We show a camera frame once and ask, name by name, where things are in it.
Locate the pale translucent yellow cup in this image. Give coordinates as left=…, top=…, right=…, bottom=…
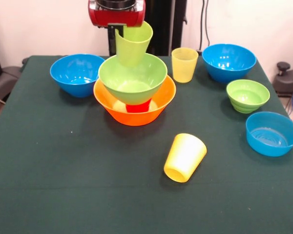
left=171, top=47, right=199, bottom=83

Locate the large orange bowl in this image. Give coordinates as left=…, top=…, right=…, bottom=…
left=93, top=75, right=177, bottom=127

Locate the dark green table cloth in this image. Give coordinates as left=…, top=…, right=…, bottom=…
left=0, top=55, right=293, bottom=234

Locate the large green bowl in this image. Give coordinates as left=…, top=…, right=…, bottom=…
left=98, top=53, right=168, bottom=106

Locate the black chair base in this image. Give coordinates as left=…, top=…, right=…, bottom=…
left=0, top=65, right=22, bottom=103

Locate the small blue bowl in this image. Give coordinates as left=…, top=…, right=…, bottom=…
left=246, top=111, right=293, bottom=157

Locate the small green bowl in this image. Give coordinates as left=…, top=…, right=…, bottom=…
left=226, top=79, right=271, bottom=114

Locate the black hanging cable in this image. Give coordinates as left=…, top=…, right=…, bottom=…
left=198, top=0, right=210, bottom=53

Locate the red cup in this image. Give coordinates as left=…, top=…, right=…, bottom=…
left=126, top=98, right=153, bottom=113

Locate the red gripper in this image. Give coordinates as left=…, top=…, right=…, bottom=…
left=88, top=0, right=147, bottom=56

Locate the green cup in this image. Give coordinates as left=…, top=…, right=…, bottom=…
left=115, top=20, right=154, bottom=68

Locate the large blue bowl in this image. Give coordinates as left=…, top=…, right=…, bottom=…
left=201, top=43, right=257, bottom=85
left=49, top=53, right=105, bottom=98

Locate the black knobbed equipment base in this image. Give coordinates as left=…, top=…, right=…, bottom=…
left=273, top=61, right=293, bottom=98

